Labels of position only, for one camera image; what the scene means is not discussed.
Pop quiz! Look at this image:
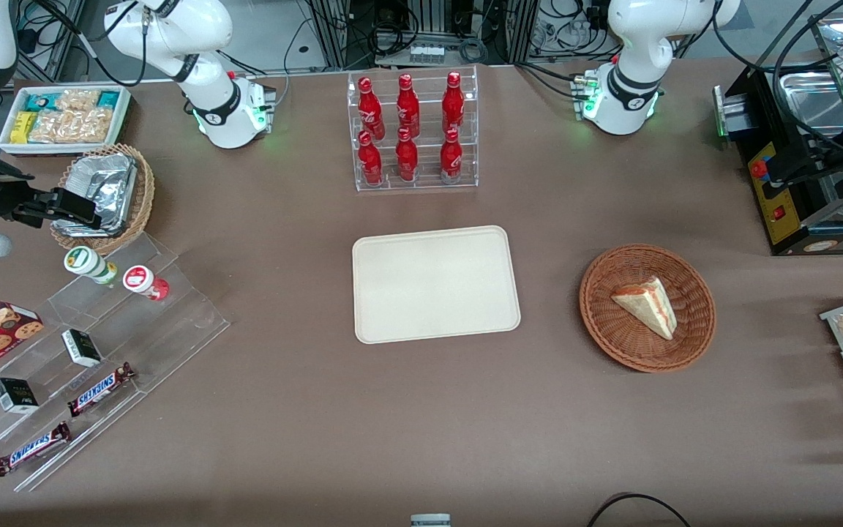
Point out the white snack bin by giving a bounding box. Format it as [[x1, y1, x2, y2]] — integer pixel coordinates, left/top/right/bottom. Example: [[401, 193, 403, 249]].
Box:
[[0, 86, 132, 157]]

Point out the wrapped triangle sandwich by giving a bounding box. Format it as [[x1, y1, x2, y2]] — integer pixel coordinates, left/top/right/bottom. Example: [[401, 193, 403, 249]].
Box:
[[611, 276, 678, 341]]

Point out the red gum bottle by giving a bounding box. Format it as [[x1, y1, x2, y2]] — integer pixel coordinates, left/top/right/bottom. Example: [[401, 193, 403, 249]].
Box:
[[123, 265, 171, 302]]

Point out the Snickers bar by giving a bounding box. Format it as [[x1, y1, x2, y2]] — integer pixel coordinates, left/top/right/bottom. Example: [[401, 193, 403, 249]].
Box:
[[0, 422, 72, 477], [67, 362, 135, 418]]

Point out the black cable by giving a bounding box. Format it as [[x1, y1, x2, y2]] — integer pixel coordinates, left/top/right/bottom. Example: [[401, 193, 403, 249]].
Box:
[[586, 493, 693, 527]]

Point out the black sealing machine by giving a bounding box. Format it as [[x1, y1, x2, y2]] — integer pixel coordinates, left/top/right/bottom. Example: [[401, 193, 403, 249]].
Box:
[[713, 66, 843, 256]]

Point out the clear acrylic bottle rack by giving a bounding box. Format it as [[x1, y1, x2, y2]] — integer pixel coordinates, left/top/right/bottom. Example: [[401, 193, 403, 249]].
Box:
[[347, 66, 479, 193]]

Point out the silver foil tray stack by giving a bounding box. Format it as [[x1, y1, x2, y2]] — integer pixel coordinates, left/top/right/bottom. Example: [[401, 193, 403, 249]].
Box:
[[56, 154, 137, 236]]

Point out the small black box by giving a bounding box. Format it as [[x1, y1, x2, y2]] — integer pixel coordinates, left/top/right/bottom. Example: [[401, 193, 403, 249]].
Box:
[[0, 378, 40, 415], [61, 329, 102, 368]]

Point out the green gum bottle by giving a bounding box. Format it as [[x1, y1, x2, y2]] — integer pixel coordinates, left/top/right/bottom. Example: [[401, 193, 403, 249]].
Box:
[[64, 247, 118, 285]]

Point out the clear bag of crackers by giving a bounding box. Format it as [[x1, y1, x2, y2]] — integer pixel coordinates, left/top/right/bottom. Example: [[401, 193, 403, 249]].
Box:
[[30, 108, 113, 143], [56, 89, 100, 111]]

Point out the clear acrylic stepped display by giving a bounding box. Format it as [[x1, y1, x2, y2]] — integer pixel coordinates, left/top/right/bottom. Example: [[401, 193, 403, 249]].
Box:
[[0, 234, 231, 493]]

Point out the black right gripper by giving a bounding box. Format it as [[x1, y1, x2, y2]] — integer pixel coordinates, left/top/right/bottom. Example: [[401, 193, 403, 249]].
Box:
[[0, 174, 99, 228]]

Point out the red cola bottle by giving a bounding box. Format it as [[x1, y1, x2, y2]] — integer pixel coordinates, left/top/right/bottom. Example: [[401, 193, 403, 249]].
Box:
[[440, 128, 463, 184], [358, 131, 383, 186], [358, 77, 386, 140], [396, 127, 419, 182], [442, 71, 465, 134], [397, 73, 421, 138]]

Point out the cream plastic tray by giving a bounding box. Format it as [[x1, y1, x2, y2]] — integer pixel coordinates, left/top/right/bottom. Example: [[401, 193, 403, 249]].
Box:
[[352, 225, 522, 345]]

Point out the light wicker basket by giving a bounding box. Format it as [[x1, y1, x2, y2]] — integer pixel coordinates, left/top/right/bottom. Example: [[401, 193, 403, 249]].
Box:
[[50, 143, 155, 255]]

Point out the brown wicker basket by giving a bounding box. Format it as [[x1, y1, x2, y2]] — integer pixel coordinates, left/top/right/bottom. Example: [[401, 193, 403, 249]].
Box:
[[579, 244, 716, 373]]

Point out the steel tray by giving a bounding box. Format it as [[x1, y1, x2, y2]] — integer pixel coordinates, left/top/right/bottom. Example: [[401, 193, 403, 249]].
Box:
[[776, 70, 843, 140]]

